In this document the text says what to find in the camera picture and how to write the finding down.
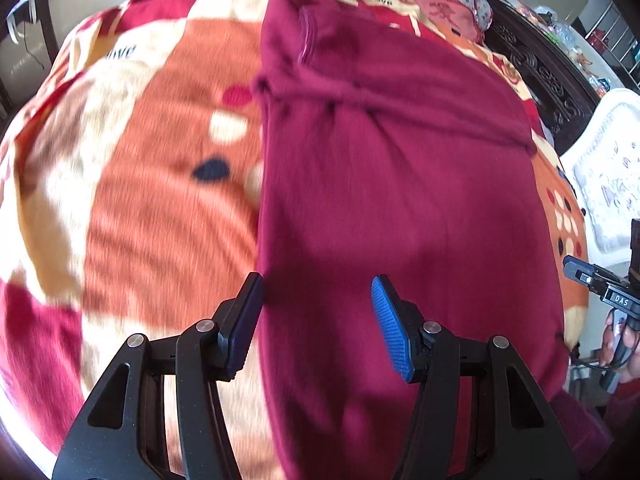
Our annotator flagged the metal rack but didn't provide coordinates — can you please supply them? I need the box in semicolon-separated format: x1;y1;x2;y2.
580;2;640;90

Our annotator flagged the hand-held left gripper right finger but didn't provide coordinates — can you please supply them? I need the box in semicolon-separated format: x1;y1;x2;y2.
370;274;581;480

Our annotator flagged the person's red clothing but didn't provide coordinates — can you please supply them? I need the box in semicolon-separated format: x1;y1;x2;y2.
549;384;640;480

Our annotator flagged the dark carved headboard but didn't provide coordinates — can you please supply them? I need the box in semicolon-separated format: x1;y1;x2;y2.
479;0;602;155

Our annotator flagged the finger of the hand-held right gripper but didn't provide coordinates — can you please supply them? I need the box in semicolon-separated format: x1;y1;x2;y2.
562;255;600;287

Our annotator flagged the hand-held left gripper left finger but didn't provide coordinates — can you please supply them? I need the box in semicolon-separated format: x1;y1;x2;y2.
51;271;265;480

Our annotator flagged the black cable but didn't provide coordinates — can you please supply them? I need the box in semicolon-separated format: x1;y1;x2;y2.
569;345;640;377

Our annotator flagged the red ruffled pillow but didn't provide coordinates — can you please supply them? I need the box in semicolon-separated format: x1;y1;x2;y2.
400;0;484;42

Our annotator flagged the maroon sweater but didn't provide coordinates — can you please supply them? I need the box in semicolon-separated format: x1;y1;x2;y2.
252;0;572;480

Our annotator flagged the dark wooden desk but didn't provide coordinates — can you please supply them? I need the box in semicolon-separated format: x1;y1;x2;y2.
0;0;62;107

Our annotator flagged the white plastic chair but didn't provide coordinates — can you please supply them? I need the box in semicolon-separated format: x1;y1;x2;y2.
559;87;640;264

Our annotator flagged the person's right hand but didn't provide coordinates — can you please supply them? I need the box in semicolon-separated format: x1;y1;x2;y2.
597;309;640;386

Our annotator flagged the orange printed blanket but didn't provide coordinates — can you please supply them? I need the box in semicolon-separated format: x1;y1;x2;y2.
0;0;592;467

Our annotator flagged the white ribbon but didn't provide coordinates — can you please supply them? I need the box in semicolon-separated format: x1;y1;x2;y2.
5;0;39;44

